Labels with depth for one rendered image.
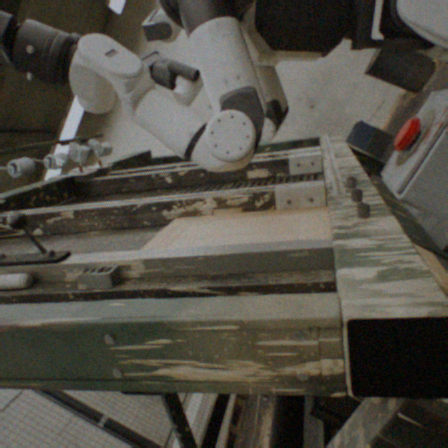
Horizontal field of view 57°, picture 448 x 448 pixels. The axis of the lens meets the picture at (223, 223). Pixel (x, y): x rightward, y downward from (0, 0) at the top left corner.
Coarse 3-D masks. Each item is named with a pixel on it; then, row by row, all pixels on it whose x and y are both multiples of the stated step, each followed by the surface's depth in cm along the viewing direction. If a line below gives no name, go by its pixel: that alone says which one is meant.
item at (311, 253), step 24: (312, 240) 74; (48, 264) 83; (72, 264) 81; (96, 264) 80; (120, 264) 79; (144, 264) 78; (168, 264) 77; (192, 264) 76; (216, 264) 75; (240, 264) 74; (264, 264) 73; (288, 264) 72; (312, 264) 71
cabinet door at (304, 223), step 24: (216, 216) 109; (240, 216) 106; (264, 216) 102; (288, 216) 100; (312, 216) 96; (168, 240) 94; (192, 240) 92; (216, 240) 90; (240, 240) 88; (264, 240) 85; (288, 240) 83
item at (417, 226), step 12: (384, 192) 102; (396, 204) 93; (396, 216) 79; (408, 216) 86; (420, 216) 85; (408, 228) 74; (420, 228) 79; (432, 228) 77; (444, 228) 72; (420, 240) 69; (432, 240) 74; (444, 240) 70; (432, 252) 66; (444, 252) 69
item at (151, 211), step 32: (224, 192) 113; (256, 192) 107; (288, 192) 105; (320, 192) 103; (0, 224) 126; (32, 224) 124; (64, 224) 121; (96, 224) 119; (128, 224) 117; (160, 224) 115
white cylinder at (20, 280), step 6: (0, 276) 83; (6, 276) 82; (12, 276) 82; (18, 276) 82; (24, 276) 82; (30, 276) 83; (0, 282) 82; (6, 282) 82; (12, 282) 81; (18, 282) 81; (24, 282) 81; (30, 282) 83; (0, 288) 83; (6, 288) 83; (12, 288) 82
